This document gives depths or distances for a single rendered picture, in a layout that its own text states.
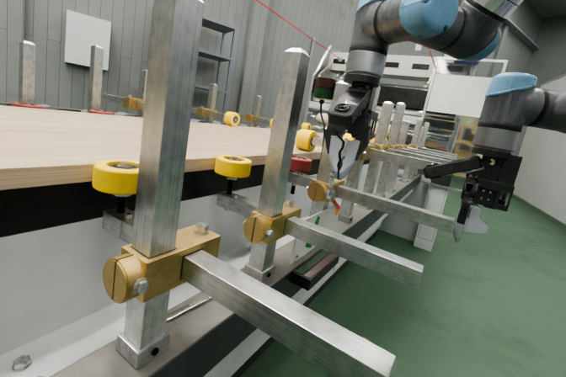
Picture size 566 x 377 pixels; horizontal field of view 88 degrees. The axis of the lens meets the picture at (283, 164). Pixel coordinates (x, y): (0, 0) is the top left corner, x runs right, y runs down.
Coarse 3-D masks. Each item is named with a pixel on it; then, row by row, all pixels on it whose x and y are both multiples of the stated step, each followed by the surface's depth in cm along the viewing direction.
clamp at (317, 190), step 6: (312, 180) 76; (318, 180) 76; (336, 180) 80; (342, 180) 82; (312, 186) 74; (318, 186) 73; (324, 186) 73; (312, 192) 74; (318, 192) 73; (324, 192) 72; (312, 198) 74; (318, 198) 73; (324, 198) 73; (336, 198) 81
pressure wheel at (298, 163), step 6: (294, 156) 87; (300, 156) 85; (294, 162) 82; (300, 162) 81; (306, 162) 82; (294, 168) 82; (300, 168) 82; (306, 168) 82; (294, 186) 86; (294, 192) 87
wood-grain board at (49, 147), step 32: (0, 128) 57; (32, 128) 62; (64, 128) 69; (96, 128) 77; (128, 128) 87; (192, 128) 119; (224, 128) 146; (256, 128) 188; (0, 160) 38; (32, 160) 41; (64, 160) 43; (96, 160) 46; (192, 160) 60; (256, 160) 80
